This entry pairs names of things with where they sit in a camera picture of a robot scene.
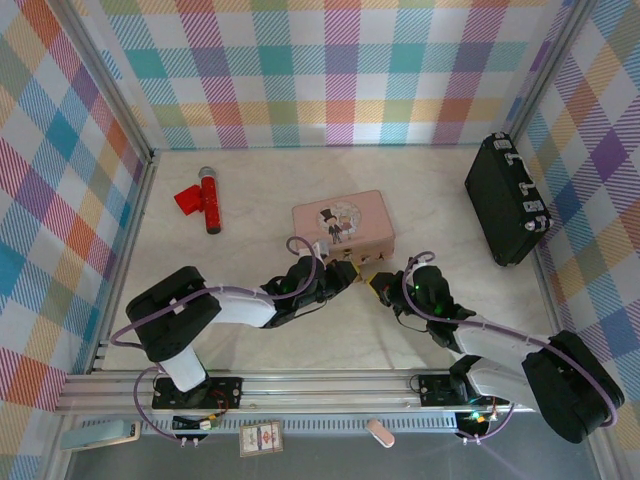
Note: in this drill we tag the pink cartoon couple tin box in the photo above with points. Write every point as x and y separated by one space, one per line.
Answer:
345 220

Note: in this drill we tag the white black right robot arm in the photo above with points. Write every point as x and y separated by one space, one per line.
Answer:
565 390

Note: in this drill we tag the red glitter toy microphone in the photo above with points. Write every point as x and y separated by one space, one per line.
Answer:
211 205

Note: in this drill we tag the black briefcase with metal clasps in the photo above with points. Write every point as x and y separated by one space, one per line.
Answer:
500 200

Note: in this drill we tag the pink white eraser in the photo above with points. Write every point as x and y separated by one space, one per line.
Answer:
381 433

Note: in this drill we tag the red plastic block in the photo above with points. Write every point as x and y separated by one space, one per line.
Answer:
187 200

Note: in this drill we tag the playing card box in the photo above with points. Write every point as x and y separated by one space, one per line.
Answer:
261 438

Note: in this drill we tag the teal flat device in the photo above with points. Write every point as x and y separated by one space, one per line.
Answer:
97 435

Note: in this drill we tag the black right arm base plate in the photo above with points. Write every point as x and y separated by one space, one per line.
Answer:
435 390

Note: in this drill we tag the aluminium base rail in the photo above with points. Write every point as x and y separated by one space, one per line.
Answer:
325 390

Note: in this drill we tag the aluminium side floor rail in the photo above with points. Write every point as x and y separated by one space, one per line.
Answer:
552 300
132 225

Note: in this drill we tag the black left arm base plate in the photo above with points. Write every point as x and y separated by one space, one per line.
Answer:
230 392

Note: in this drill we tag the aluminium corner post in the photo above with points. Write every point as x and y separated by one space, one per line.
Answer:
550 70
105 85

